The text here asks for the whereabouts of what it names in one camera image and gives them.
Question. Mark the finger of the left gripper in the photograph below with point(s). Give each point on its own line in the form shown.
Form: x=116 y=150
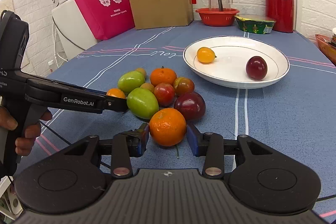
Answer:
x=37 y=93
x=62 y=89

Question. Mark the tan longan middle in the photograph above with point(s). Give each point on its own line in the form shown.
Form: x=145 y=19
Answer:
x=148 y=86

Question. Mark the green mango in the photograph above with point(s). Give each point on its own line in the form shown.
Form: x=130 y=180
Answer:
x=131 y=80
x=142 y=103

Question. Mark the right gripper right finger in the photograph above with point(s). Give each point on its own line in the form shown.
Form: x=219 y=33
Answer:
x=213 y=147

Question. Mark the white ceramic plate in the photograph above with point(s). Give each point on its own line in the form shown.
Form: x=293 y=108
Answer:
x=233 y=53

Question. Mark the tan longan back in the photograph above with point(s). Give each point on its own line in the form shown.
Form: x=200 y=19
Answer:
x=142 y=71

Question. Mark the green foil bowl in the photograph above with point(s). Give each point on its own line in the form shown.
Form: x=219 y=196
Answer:
x=255 y=23

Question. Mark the red green tomato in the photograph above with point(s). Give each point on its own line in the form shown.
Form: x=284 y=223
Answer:
x=183 y=85

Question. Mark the red plastic basin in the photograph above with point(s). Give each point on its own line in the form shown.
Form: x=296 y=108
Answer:
x=216 y=18

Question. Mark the green mango front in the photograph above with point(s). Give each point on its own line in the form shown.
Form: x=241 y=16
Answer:
x=142 y=103

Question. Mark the white water dispenser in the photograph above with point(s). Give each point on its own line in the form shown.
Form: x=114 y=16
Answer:
x=72 y=29

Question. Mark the blue striped tablecloth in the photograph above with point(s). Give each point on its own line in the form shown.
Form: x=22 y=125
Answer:
x=295 y=116

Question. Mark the person left hand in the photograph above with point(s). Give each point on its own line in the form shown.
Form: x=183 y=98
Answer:
x=10 y=120

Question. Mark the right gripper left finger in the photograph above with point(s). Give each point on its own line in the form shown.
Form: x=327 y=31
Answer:
x=122 y=147

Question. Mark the brown wooden tray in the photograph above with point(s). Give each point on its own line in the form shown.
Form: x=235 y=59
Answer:
x=324 y=45

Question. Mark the tan longan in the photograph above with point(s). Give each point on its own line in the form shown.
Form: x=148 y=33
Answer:
x=148 y=86
x=142 y=71

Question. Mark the small yellow orange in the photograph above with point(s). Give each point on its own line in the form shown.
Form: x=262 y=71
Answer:
x=205 y=55

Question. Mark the large orange tangerine front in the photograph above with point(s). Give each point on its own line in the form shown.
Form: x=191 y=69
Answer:
x=167 y=127

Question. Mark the orange tangerine back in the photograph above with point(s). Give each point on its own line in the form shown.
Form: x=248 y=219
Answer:
x=162 y=75

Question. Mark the dark red plum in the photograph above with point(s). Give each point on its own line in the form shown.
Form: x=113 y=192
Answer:
x=191 y=105
x=256 y=68

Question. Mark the red apple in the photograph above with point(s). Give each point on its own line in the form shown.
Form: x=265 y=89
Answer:
x=165 y=94

